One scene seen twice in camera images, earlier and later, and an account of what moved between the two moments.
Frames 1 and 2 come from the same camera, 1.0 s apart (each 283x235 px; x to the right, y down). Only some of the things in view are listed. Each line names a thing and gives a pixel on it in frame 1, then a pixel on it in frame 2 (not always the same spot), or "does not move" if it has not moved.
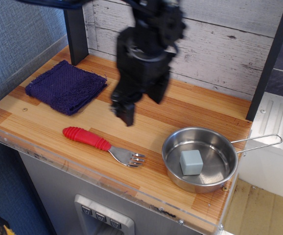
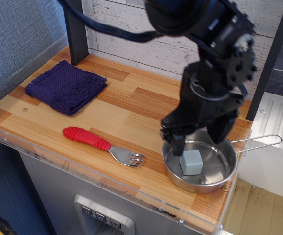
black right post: x=271 y=62 does not move
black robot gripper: x=141 y=53 -> x=206 y=102
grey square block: x=191 y=162 does not move
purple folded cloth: x=65 y=87 does not move
